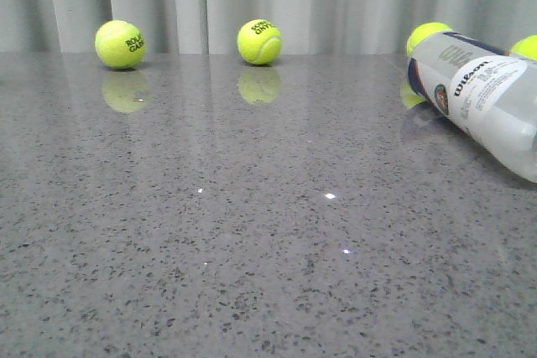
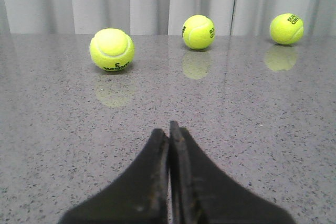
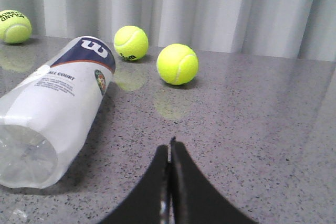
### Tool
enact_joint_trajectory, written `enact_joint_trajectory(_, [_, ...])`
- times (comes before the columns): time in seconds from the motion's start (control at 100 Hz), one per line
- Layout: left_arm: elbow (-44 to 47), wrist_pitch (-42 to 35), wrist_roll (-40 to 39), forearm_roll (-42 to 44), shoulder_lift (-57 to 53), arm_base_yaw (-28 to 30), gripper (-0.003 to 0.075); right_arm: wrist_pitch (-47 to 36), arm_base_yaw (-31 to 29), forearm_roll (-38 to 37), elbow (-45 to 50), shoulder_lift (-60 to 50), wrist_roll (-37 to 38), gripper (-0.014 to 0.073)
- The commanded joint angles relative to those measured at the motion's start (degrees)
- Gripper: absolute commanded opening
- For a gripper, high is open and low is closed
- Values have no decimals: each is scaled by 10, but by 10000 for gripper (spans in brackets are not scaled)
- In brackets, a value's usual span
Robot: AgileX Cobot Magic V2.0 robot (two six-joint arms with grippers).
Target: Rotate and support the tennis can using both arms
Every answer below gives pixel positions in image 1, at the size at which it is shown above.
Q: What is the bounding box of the clear Wilson tennis ball can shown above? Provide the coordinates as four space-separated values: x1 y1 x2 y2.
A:
408 31 536 182

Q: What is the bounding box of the yellow tennis ball centre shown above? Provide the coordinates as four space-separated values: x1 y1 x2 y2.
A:
237 19 283 65

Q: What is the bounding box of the yellow tennis ball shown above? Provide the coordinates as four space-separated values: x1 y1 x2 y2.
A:
509 34 537 60
237 19 283 65
405 22 453 56
95 20 146 70

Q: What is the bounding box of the yellow tennis ball far left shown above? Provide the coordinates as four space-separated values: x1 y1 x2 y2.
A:
95 20 146 70

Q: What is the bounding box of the yellow tennis ball far right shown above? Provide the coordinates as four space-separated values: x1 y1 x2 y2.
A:
509 34 537 60

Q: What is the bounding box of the grey pleated curtain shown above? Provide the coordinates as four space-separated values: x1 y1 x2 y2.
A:
0 0 537 56

